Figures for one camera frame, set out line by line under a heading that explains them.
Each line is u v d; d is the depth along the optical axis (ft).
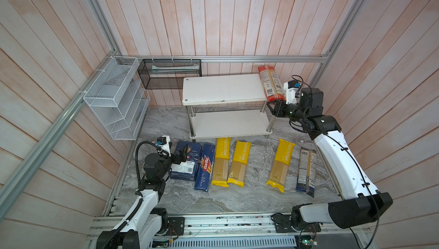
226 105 4.13
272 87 2.54
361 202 1.25
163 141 2.27
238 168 2.90
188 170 2.73
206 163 2.92
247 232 2.40
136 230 1.42
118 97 2.38
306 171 2.88
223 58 3.21
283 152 3.14
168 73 3.41
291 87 2.03
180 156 2.40
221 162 2.98
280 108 2.07
